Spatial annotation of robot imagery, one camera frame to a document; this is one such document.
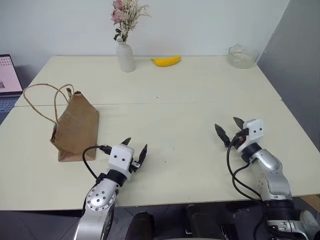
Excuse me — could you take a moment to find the clear glass bowl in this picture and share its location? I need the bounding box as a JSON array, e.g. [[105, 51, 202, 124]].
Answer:
[[227, 43, 260, 69]]

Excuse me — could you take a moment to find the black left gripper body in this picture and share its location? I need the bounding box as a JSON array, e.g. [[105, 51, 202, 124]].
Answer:
[[129, 155, 141, 174]]

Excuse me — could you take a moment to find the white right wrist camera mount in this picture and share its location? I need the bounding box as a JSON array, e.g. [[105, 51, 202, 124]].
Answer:
[[236, 119, 265, 154]]

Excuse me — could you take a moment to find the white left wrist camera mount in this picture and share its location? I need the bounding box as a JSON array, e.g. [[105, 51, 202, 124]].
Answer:
[[107, 143, 135, 181]]

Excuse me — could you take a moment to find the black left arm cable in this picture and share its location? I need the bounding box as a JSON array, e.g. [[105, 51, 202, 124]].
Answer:
[[82, 144, 112, 180]]

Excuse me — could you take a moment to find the open laptop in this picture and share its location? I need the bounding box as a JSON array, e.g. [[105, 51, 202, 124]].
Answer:
[[0, 53, 24, 126]]

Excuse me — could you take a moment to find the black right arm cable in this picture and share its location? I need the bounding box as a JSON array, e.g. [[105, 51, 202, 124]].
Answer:
[[226, 136, 263, 201]]

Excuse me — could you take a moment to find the dried pink flower bouquet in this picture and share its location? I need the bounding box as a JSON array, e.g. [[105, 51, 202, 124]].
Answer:
[[111, 0, 152, 42]]

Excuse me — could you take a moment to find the dark rounded shape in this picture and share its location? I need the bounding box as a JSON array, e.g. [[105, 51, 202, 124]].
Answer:
[[124, 211, 156, 240]]

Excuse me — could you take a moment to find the white ceramic vase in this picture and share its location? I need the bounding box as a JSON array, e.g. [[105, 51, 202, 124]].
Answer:
[[115, 38, 137, 73]]

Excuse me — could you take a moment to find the brown paper bag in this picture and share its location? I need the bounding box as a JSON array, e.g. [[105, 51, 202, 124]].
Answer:
[[23, 83, 101, 163]]

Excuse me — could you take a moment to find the yellow banana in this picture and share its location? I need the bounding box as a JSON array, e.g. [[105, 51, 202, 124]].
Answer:
[[150, 55, 182, 68]]

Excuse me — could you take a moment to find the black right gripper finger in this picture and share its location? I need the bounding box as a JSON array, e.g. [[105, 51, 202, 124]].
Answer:
[[233, 116, 246, 131], [214, 123, 231, 148]]

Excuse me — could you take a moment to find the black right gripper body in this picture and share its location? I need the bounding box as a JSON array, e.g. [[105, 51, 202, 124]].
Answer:
[[230, 127, 250, 147]]

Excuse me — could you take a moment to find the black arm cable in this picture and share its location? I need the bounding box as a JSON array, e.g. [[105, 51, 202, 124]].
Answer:
[[226, 136, 263, 201], [82, 144, 112, 180]]

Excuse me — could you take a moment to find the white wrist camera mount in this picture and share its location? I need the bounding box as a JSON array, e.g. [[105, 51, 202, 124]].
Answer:
[[107, 143, 135, 181], [236, 119, 265, 154]]

